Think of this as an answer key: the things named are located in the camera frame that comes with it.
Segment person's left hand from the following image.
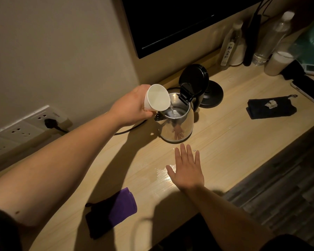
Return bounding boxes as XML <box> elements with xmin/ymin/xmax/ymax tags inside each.
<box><xmin>109</xmin><ymin>84</ymin><xmax>157</xmax><ymax>127</ymax></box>

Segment person's right hand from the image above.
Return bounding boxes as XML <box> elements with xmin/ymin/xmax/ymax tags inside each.
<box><xmin>166</xmin><ymin>143</ymin><xmax>205</xmax><ymax>192</ymax></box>

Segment white paper cup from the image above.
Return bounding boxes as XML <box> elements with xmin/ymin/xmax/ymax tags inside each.
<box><xmin>144</xmin><ymin>84</ymin><xmax>171</xmax><ymax>112</ymax></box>

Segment person's right forearm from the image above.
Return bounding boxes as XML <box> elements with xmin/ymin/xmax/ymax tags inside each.
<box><xmin>182</xmin><ymin>185</ymin><xmax>278</xmax><ymax>251</ymax></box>

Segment person's left forearm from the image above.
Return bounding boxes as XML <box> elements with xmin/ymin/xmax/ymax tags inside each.
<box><xmin>0</xmin><ymin>110</ymin><xmax>121</xmax><ymax>228</ymax></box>

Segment stainless steel electric kettle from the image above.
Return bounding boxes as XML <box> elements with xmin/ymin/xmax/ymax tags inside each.
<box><xmin>154</xmin><ymin>64</ymin><xmax>210</xmax><ymax>143</ymax></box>

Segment black kettle base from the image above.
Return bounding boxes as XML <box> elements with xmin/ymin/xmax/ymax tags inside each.
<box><xmin>199</xmin><ymin>80</ymin><xmax>224</xmax><ymax>109</ymax></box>

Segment purple folded cloth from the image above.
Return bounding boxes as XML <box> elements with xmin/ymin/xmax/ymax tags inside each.
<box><xmin>85</xmin><ymin>187</ymin><xmax>138</xmax><ymax>240</ymax></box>

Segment black folded cloth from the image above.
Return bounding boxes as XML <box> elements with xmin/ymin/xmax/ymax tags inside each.
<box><xmin>246</xmin><ymin>94</ymin><xmax>298</xmax><ymax>120</ymax></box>

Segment black television screen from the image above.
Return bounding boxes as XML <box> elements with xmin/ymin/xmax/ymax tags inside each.
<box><xmin>120</xmin><ymin>0</ymin><xmax>267</xmax><ymax>59</ymax></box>

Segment black power plug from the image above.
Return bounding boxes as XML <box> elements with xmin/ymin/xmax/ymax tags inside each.
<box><xmin>44</xmin><ymin>119</ymin><xmax>68</xmax><ymax>134</ymax></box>

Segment white round container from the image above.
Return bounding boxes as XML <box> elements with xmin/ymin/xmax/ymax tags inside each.
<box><xmin>229</xmin><ymin>36</ymin><xmax>248</xmax><ymax>67</ymax></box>

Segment clear labelled bottle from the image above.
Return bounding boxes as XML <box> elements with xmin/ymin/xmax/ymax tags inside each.
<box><xmin>218</xmin><ymin>20</ymin><xmax>244</xmax><ymax>71</ymax></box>

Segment black hair straightener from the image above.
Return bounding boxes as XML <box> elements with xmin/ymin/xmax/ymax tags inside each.
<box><xmin>242</xmin><ymin>13</ymin><xmax>262</xmax><ymax>67</ymax></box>

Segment smartphone with white edge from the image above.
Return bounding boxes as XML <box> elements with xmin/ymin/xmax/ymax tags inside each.
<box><xmin>290</xmin><ymin>75</ymin><xmax>314</xmax><ymax>110</ymax></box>

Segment clear plastic water bottle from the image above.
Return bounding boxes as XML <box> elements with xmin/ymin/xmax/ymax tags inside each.
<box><xmin>252</xmin><ymin>11</ymin><xmax>295</xmax><ymax>66</ymax></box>

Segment teal plastic bag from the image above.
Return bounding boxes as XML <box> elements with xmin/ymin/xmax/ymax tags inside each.
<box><xmin>293</xmin><ymin>16</ymin><xmax>314</xmax><ymax>67</ymax></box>

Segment black sleeve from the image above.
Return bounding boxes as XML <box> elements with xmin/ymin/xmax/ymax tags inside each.
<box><xmin>0</xmin><ymin>206</ymin><xmax>23</xmax><ymax>251</ymax></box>

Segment black power cable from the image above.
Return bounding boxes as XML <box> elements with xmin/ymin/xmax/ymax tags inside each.
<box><xmin>114</xmin><ymin>119</ymin><xmax>148</xmax><ymax>136</ymax></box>

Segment white wall socket panel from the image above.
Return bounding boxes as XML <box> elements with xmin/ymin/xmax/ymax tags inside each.
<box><xmin>0</xmin><ymin>105</ymin><xmax>73</xmax><ymax>161</ymax></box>

